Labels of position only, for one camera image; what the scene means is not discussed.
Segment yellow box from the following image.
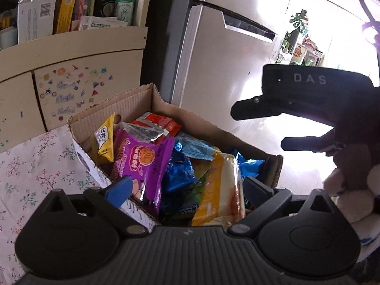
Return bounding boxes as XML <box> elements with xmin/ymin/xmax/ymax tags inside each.
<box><xmin>53</xmin><ymin>0</ymin><xmax>78</xmax><ymax>34</ymax></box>

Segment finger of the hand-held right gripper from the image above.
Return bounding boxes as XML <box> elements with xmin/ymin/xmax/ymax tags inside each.
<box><xmin>231</xmin><ymin>94</ymin><xmax>283</xmax><ymax>121</ymax></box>
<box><xmin>281</xmin><ymin>126</ymin><xmax>337</xmax><ymax>157</ymax></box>

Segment red snack packet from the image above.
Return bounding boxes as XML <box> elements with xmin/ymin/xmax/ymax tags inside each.
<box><xmin>131</xmin><ymin>112</ymin><xmax>181</xmax><ymax>144</ymax></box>

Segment floral tablecloth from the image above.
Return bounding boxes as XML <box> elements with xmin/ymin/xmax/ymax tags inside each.
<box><xmin>0</xmin><ymin>125</ymin><xmax>113</xmax><ymax>285</ymax></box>

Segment silver snack packet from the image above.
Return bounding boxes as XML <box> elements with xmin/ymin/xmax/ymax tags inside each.
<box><xmin>119</xmin><ymin>122</ymin><xmax>167</xmax><ymax>146</ymax></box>

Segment green label glass bottle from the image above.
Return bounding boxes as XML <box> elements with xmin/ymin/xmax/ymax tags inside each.
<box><xmin>114</xmin><ymin>0</ymin><xmax>139</xmax><ymax>26</ymax></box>

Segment white medicine boxes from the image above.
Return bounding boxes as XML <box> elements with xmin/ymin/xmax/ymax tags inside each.
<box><xmin>79</xmin><ymin>16</ymin><xmax>128</xmax><ymax>31</ymax></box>

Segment purple snack packet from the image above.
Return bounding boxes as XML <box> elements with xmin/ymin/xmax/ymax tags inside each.
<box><xmin>111</xmin><ymin>129</ymin><xmax>176</xmax><ymax>217</ymax></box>

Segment yellow white label snack packet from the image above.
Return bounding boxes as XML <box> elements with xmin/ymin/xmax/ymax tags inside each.
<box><xmin>94</xmin><ymin>113</ymin><xmax>116</xmax><ymax>163</ymax></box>

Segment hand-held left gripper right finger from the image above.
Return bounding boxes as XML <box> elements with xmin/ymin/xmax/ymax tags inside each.
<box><xmin>227</xmin><ymin>176</ymin><xmax>342</xmax><ymax>238</ymax></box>

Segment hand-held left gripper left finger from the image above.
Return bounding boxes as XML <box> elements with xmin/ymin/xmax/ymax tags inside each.
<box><xmin>38</xmin><ymin>176</ymin><xmax>149</xmax><ymax>236</ymax></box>

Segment small blue foil snack bag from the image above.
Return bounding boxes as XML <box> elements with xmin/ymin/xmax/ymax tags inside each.
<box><xmin>236</xmin><ymin>151</ymin><xmax>265</xmax><ymax>179</ymax></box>

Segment light blue snack packet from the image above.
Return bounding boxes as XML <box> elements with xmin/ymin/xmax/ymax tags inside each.
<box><xmin>175</xmin><ymin>133</ymin><xmax>221</xmax><ymax>162</ymax></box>

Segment white barcode box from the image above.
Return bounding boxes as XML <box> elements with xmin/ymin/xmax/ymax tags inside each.
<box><xmin>17</xmin><ymin>0</ymin><xmax>57</xmax><ymax>43</ymax></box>

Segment green snack packet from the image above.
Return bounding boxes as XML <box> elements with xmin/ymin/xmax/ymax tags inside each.
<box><xmin>190</xmin><ymin>172</ymin><xmax>209</xmax><ymax>203</ymax></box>

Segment cardboard box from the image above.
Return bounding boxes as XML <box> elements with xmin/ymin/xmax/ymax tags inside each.
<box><xmin>68</xmin><ymin>83</ymin><xmax>284</xmax><ymax>235</ymax></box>

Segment large blue foil snack bag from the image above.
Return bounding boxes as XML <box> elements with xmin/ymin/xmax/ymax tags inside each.
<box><xmin>162</xmin><ymin>142</ymin><xmax>200</xmax><ymax>198</ymax></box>

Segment cream yellow pastry packet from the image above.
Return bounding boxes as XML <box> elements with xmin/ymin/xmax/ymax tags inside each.
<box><xmin>191</xmin><ymin>151</ymin><xmax>247</xmax><ymax>228</ymax></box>

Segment beige wooden cabinet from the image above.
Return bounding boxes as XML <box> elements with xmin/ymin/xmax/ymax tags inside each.
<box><xmin>0</xmin><ymin>0</ymin><xmax>156</xmax><ymax>155</ymax></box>

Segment white refrigerator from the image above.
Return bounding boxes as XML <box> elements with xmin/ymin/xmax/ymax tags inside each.
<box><xmin>169</xmin><ymin>0</ymin><xmax>315</xmax><ymax>167</ymax></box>

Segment cluttered plant shelf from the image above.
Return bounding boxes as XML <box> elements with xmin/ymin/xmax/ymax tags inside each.
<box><xmin>276</xmin><ymin>9</ymin><xmax>324</xmax><ymax>66</ymax></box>

